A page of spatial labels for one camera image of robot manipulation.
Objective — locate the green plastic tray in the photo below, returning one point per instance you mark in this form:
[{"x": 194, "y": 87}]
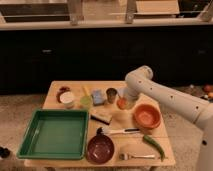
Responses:
[{"x": 55, "y": 134}]

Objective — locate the green chili pepper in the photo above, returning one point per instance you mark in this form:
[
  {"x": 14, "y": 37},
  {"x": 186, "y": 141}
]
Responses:
[{"x": 155, "y": 145}]

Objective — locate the dark red lid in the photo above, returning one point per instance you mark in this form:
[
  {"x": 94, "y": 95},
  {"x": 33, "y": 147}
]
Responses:
[{"x": 61, "y": 91}]

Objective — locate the purple bowl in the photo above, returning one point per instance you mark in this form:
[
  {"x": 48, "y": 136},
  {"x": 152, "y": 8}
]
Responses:
[{"x": 100, "y": 149}]

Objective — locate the silver fork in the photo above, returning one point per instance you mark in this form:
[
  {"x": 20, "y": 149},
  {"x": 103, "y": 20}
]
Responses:
[{"x": 125, "y": 156}]

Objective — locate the black cabinet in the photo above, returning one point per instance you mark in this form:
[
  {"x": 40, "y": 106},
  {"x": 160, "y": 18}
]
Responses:
[{"x": 31, "y": 59}]

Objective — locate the wooden table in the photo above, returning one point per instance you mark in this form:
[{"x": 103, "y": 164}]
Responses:
[{"x": 127, "y": 143}]

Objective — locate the yellow banana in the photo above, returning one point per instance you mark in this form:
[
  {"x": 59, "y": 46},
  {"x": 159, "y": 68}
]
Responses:
[{"x": 86, "y": 91}]

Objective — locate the white round container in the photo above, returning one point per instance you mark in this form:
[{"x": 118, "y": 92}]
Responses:
[{"x": 67, "y": 99}]

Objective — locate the orange bowl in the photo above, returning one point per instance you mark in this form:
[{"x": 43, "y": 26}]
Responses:
[{"x": 147, "y": 116}]

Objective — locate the blue sponge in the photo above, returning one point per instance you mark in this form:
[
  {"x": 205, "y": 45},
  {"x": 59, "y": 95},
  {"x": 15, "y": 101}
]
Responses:
[{"x": 98, "y": 98}]

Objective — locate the black and tan eraser block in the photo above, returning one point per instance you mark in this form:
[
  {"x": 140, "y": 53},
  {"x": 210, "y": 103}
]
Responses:
[{"x": 103, "y": 118}]

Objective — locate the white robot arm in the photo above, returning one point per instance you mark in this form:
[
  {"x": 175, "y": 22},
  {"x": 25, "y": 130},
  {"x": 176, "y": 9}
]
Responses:
[{"x": 194, "y": 109}]

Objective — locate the green plastic cup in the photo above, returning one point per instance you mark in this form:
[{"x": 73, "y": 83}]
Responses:
[{"x": 86, "y": 102}]

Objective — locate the metal cup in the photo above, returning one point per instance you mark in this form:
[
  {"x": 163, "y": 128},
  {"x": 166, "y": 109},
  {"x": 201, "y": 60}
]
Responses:
[{"x": 111, "y": 95}]

